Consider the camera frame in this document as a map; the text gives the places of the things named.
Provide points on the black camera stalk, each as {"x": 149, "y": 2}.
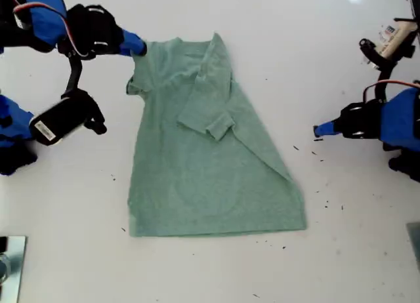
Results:
{"x": 73, "y": 76}
{"x": 384, "y": 83}

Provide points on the beige black camera box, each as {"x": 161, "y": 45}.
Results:
{"x": 390, "y": 40}

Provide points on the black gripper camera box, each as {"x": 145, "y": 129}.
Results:
{"x": 59, "y": 122}

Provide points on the large steel plate stand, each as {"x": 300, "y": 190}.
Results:
{"x": 14, "y": 270}

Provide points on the green t-shirt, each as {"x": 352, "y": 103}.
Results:
{"x": 213, "y": 185}

